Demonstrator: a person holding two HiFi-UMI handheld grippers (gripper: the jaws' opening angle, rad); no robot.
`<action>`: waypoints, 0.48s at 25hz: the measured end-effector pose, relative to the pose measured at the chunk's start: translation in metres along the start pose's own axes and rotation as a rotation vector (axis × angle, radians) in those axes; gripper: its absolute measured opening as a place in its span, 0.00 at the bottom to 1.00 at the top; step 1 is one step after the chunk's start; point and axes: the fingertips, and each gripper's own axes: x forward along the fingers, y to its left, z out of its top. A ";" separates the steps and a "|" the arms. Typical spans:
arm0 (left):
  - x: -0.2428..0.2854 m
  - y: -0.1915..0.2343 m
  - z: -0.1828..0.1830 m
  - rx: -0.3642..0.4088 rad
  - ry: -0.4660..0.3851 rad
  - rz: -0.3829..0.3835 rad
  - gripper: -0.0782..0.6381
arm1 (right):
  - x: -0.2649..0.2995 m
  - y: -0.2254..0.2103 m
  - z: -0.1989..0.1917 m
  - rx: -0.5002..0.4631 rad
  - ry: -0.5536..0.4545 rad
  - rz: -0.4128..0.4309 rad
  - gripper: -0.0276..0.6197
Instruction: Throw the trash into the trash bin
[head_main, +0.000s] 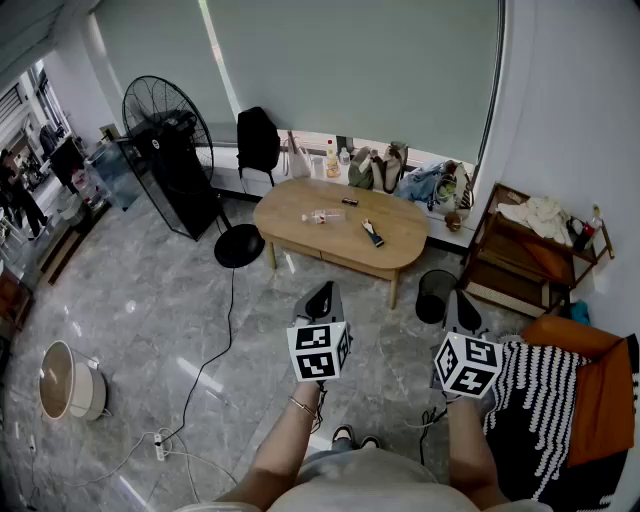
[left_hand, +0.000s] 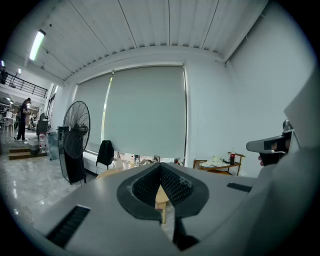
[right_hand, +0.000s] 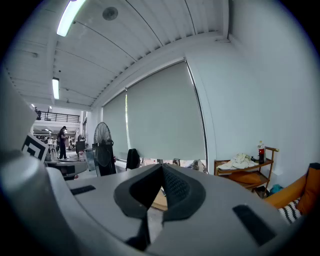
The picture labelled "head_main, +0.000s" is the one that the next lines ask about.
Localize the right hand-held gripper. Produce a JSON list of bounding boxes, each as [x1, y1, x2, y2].
[[429, 288, 504, 400]]

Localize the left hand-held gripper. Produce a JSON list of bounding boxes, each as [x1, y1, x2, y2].
[[286, 281, 353, 384]]

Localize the black mesh waste bin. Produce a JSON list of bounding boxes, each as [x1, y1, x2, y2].
[[415, 269, 460, 325]]

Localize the clear plastic water bottle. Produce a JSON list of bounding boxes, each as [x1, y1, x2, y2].
[[301, 208, 347, 225]]

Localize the person's left forearm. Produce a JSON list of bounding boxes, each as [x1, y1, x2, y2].
[[212, 380, 326, 506]]

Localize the person's right forearm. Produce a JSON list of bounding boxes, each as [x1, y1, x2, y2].
[[446, 397, 511, 504]]

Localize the wooden coffee table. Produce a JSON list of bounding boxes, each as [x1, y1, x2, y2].
[[252, 177, 430, 310]]

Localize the wooden shelf rack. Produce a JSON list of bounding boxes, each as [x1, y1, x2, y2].
[[458, 182, 615, 319]]

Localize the white crumpled cloth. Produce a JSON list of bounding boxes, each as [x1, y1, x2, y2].
[[497, 195, 574, 247]]

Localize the olive green bag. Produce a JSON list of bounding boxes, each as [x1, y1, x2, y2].
[[347, 145, 376, 190]]

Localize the light blue clothing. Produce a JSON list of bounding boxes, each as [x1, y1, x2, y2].
[[397, 160, 447, 204]]

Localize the orange juice bottle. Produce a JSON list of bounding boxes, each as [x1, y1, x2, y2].
[[324, 139, 342, 180]]

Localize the person's blue jeans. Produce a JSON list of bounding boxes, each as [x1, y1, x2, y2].
[[299, 438, 357, 469]]

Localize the cola bottle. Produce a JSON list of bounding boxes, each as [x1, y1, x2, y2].
[[573, 203, 603, 253]]

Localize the pale pink tote bag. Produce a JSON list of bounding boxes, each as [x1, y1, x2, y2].
[[282, 130, 312, 180]]

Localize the beige canvas tote bag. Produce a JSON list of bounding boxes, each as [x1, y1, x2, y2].
[[370, 141, 410, 195]]

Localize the black cabinet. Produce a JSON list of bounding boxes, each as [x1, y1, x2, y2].
[[117, 128, 221, 242]]

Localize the black backpack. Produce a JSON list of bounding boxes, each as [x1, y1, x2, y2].
[[236, 106, 281, 187]]

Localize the person's grey shirt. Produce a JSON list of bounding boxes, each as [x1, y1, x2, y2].
[[172, 444, 554, 512]]

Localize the wide grey roller blind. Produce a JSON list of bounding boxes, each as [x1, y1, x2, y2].
[[204, 0, 504, 164]]

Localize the clear glass tank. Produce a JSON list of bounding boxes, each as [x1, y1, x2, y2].
[[85, 140, 146, 211]]

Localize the narrow grey roller blind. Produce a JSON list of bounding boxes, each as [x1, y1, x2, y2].
[[92, 0, 239, 129]]

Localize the black fan power cable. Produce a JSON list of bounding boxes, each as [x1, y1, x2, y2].
[[159, 267, 236, 447]]

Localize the thin black cord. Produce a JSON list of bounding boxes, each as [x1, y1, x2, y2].
[[309, 382, 329, 434], [404, 399, 451, 466]]

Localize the thin bracelet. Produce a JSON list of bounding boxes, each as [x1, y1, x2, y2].
[[288, 396, 319, 420]]

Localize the cream chain handbag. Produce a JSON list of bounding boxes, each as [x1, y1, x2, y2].
[[427, 159, 475, 221]]

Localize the white cable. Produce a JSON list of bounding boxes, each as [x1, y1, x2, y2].
[[64, 428, 239, 504]]

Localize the black pedestal fan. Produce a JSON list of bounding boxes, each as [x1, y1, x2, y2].
[[121, 74, 266, 269]]

